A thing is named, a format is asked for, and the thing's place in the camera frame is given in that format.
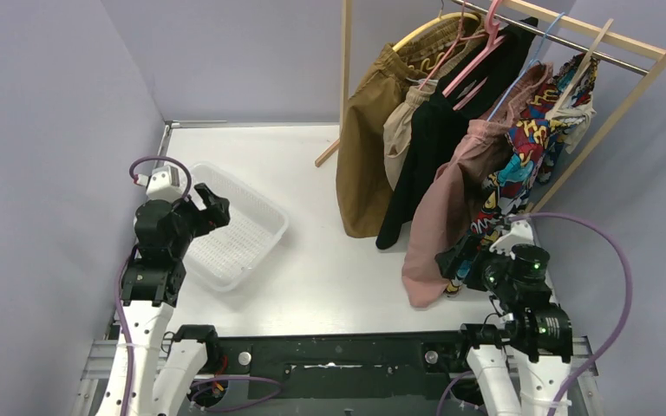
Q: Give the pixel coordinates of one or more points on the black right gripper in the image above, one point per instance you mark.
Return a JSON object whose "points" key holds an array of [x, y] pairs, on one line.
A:
{"points": [[450, 260]]}

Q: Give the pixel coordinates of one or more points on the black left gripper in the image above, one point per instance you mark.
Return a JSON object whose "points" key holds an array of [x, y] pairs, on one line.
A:
{"points": [[200, 210]]}

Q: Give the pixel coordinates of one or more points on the brown shorts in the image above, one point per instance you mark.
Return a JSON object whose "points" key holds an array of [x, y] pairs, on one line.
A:
{"points": [[362, 189]]}

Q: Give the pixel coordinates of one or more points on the yellow wire hanger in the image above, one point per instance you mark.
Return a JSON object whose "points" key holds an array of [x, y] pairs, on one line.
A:
{"points": [[420, 51]]}

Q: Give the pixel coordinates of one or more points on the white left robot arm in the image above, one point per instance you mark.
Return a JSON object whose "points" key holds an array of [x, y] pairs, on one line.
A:
{"points": [[146, 296]]}

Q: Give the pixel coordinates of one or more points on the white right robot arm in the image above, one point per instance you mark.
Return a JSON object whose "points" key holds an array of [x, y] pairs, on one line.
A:
{"points": [[520, 364]]}

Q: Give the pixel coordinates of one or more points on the pink shorts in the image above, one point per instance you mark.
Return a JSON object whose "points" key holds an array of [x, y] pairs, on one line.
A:
{"points": [[454, 198]]}

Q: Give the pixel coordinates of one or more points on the colourful comic print shorts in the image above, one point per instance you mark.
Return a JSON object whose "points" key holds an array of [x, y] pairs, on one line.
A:
{"points": [[536, 142]]}

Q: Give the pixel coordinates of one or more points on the beige shorts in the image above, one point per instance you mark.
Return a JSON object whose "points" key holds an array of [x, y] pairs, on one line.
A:
{"points": [[397, 128]]}

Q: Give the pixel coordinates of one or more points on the black shorts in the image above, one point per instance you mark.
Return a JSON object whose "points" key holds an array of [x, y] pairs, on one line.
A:
{"points": [[441, 122]]}

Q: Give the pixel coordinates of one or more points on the light blue hanger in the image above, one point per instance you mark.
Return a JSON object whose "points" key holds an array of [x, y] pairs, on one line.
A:
{"points": [[534, 59]]}

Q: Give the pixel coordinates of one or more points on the thick pink plastic hanger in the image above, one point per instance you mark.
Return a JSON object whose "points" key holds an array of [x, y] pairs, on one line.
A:
{"points": [[494, 41]]}

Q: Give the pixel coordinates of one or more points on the wooden hanger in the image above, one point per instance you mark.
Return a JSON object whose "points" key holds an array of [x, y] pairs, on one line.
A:
{"points": [[569, 80]]}

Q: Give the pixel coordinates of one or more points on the white plastic basket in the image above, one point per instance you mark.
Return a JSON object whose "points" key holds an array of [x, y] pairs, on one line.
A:
{"points": [[226, 257]]}

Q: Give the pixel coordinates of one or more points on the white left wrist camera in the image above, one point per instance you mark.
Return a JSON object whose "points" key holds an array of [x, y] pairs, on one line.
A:
{"points": [[162, 184]]}

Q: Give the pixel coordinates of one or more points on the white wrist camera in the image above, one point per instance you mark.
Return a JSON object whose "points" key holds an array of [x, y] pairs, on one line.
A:
{"points": [[517, 233], [162, 184]]}

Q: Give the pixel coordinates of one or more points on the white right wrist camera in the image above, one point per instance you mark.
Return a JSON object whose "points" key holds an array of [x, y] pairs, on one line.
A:
{"points": [[517, 233]]}

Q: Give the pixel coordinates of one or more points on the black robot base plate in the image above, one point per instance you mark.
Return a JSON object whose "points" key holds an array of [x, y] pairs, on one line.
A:
{"points": [[360, 366]]}

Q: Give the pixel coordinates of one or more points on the thin pink wire hanger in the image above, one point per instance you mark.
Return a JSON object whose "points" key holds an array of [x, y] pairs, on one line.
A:
{"points": [[426, 85]]}

